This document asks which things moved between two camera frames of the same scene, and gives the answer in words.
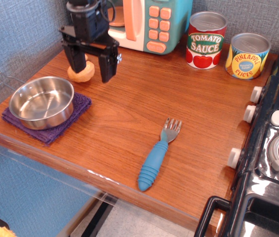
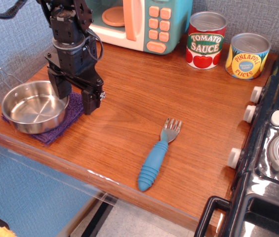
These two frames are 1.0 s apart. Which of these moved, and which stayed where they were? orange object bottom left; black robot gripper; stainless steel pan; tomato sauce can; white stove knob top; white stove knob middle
Moved: black robot gripper; stainless steel pan
Stayed: white stove knob top; white stove knob middle; orange object bottom left; tomato sauce can
